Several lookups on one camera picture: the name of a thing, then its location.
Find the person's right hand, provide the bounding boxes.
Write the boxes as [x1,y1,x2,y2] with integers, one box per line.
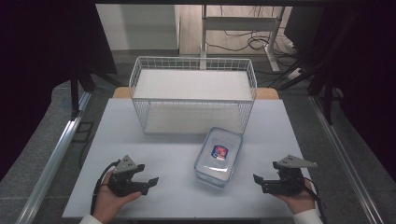
[273,179,316,216]

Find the black curtain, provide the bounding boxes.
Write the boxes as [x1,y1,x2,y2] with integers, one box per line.
[0,0,119,181]
[283,4,396,175]

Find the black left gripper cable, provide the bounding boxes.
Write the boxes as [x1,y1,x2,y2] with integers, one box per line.
[90,160,121,217]

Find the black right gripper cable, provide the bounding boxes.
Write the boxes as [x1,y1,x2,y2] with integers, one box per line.
[302,176,329,224]

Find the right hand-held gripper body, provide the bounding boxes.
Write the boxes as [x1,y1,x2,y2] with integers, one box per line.
[262,154,318,197]

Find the white cabinet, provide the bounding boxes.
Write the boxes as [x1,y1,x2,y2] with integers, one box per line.
[94,3,182,52]

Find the clear plastic container with label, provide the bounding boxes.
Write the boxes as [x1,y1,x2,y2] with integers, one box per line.
[193,126,244,189]

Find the wooden table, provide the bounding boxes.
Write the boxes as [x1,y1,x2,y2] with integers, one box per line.
[111,86,280,101]

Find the white metal desk frame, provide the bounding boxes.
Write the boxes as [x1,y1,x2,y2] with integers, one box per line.
[200,4,286,74]

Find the aluminium rail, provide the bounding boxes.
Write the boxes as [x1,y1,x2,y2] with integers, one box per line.
[308,94,386,224]
[14,91,93,224]

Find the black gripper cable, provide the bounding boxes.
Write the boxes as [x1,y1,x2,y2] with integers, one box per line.
[90,160,121,217]
[302,176,329,224]

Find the white wire basket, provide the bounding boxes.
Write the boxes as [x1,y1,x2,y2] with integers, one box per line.
[128,55,259,136]

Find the white power strip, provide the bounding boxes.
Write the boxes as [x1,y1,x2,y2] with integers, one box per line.
[287,67,304,80]

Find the black floor cables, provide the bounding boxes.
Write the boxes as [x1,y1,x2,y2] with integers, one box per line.
[205,5,312,88]

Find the black tripod stand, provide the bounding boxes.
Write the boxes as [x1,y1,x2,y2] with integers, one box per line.
[68,62,123,121]
[274,46,345,126]

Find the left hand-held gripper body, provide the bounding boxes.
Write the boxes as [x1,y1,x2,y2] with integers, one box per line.
[106,154,149,198]

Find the person's left hand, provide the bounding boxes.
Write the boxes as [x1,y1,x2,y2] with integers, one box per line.
[92,171,143,224]

